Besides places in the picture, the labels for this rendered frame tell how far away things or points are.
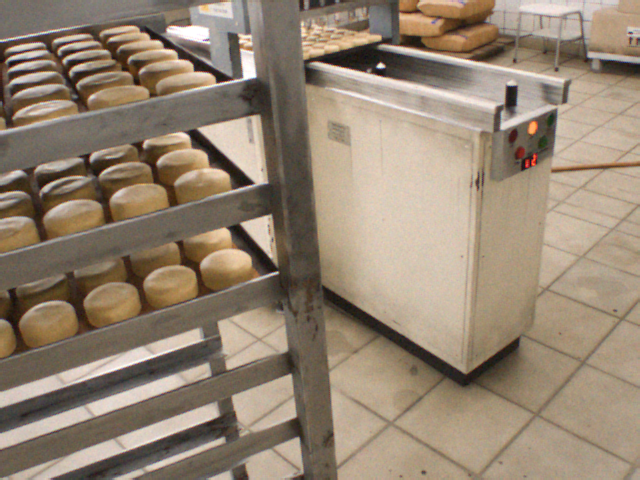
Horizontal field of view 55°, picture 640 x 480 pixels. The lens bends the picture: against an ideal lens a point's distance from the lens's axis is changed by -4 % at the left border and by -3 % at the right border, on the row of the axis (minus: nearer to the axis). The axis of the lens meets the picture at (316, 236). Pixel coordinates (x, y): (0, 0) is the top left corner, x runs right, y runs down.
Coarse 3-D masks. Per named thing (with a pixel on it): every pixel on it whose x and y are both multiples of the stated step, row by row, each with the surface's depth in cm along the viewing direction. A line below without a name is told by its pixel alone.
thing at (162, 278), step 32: (128, 256) 68; (160, 256) 63; (192, 256) 65; (224, 256) 62; (32, 288) 60; (64, 288) 60; (96, 288) 59; (128, 288) 58; (160, 288) 58; (192, 288) 59; (0, 320) 55; (32, 320) 55; (64, 320) 54; (96, 320) 56; (0, 352) 53
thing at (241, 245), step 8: (240, 224) 70; (232, 232) 71; (240, 232) 70; (248, 232) 68; (232, 240) 69; (240, 240) 69; (248, 240) 68; (240, 248) 68; (248, 248) 67; (256, 248) 66; (256, 256) 66; (264, 256) 64; (256, 264) 64; (264, 264) 64; (272, 264) 62; (264, 272) 63; (272, 272) 63
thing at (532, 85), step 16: (368, 48) 213; (384, 48) 207; (400, 48) 204; (384, 64) 210; (400, 64) 204; (416, 64) 199; (432, 64) 193; (448, 64) 188; (464, 64) 183; (480, 64) 180; (464, 80) 186; (480, 80) 181; (496, 80) 176; (528, 80) 168; (544, 80) 164; (560, 80) 162; (528, 96) 170; (544, 96) 166; (560, 96) 162
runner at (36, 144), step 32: (160, 96) 47; (192, 96) 48; (224, 96) 49; (256, 96) 50; (32, 128) 43; (64, 128) 44; (96, 128) 45; (128, 128) 46; (160, 128) 48; (192, 128) 49; (0, 160) 43; (32, 160) 44
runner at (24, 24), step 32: (0, 0) 39; (32, 0) 40; (64, 0) 41; (96, 0) 42; (128, 0) 43; (160, 0) 44; (192, 0) 45; (224, 0) 46; (0, 32) 40; (32, 32) 41
